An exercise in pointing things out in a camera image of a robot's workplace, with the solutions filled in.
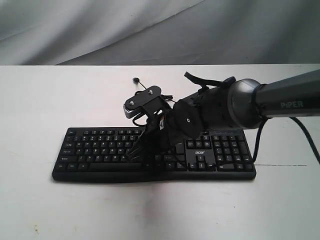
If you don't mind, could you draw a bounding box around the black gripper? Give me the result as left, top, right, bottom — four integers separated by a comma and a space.
126, 99, 203, 162

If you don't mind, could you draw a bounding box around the black acer keyboard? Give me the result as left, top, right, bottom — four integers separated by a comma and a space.
51, 127, 256, 183

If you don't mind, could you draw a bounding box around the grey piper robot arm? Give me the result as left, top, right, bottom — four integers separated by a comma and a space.
123, 70, 320, 161

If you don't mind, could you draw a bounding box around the grey backdrop cloth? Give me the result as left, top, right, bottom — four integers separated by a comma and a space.
0, 0, 320, 65

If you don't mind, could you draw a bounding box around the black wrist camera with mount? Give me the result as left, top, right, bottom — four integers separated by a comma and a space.
123, 85, 171, 120

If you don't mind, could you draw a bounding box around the black keyboard usb cable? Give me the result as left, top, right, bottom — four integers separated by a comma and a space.
132, 77, 174, 102

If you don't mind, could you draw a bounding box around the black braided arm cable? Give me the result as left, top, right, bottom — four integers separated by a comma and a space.
251, 116, 320, 166

